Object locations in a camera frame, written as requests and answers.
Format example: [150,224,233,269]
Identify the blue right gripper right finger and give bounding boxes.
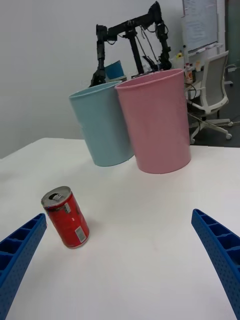
[191,208,240,320]

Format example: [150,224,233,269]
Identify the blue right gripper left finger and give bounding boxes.
[0,212,48,320]

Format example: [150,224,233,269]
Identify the red drink can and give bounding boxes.
[40,185,90,250]

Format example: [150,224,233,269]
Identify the pink plastic bin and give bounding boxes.
[114,68,192,175]

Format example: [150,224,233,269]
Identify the pale blue plastic bin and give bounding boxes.
[68,80,136,168]

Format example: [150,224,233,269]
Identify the white office chair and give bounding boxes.
[187,50,237,145]

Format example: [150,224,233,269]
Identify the blue box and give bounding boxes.
[104,59,125,80]

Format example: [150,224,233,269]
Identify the whiteboard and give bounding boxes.
[180,0,225,55]

